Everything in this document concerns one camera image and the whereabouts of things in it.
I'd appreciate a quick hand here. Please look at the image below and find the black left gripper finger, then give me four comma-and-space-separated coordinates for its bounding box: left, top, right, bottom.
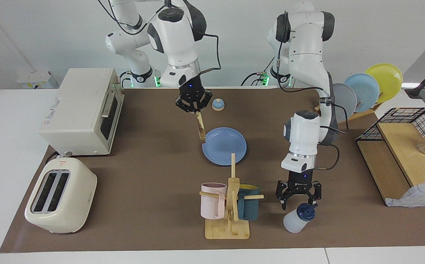
276, 180, 290, 210
308, 181, 322, 205

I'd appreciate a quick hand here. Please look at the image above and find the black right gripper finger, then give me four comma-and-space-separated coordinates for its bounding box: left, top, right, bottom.
176, 96, 195, 113
197, 90, 213, 111

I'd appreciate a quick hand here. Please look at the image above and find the slice of brown bread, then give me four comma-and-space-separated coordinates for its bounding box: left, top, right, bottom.
195, 111, 207, 143

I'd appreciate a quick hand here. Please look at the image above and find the translucent squeeze bottle blue cap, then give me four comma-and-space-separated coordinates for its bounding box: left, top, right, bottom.
283, 203, 318, 234

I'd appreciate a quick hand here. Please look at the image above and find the blue round plate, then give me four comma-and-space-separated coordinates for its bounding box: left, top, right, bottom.
202, 127, 247, 166

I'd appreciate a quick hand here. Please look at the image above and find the wooden plate rack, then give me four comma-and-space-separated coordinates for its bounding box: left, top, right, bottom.
314, 92, 384, 127

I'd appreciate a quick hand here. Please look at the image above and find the grey plate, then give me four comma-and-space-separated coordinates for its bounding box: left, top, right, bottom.
332, 83, 357, 123

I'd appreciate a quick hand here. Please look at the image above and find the light blue plate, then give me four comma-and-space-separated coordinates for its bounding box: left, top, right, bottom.
344, 73, 380, 113

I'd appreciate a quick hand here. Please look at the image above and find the yellow plate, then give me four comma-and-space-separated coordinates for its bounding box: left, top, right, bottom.
365, 63, 403, 104

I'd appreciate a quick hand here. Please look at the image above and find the dark teal mug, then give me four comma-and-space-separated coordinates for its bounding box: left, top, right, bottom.
237, 184, 260, 221

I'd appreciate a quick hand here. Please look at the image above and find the wooden mug tree stand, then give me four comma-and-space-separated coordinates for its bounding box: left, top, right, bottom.
199, 153, 265, 240

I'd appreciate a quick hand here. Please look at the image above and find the pink mug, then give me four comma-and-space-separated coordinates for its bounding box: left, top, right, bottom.
200, 183, 228, 220

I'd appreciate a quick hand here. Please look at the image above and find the large brown table mat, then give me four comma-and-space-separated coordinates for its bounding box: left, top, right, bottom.
0, 87, 425, 253

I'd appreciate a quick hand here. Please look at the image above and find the white toaster oven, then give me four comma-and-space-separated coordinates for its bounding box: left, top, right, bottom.
38, 67, 125, 156

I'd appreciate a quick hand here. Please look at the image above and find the cream two-slot toaster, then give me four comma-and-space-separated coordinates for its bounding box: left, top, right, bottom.
24, 155, 98, 234

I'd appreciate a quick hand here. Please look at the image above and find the white power strip box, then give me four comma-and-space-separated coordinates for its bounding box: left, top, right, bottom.
16, 71, 60, 89

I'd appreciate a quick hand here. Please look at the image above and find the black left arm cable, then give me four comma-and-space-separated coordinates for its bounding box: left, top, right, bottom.
276, 11, 348, 171

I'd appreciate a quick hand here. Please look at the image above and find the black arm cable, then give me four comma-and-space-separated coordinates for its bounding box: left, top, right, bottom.
97, 0, 222, 76
276, 11, 348, 171

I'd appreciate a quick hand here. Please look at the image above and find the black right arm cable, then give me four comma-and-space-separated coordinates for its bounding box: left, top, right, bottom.
97, 0, 222, 76

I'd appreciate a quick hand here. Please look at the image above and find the wooden shelf with wire basket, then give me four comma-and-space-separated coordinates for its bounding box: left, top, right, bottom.
355, 107, 425, 208

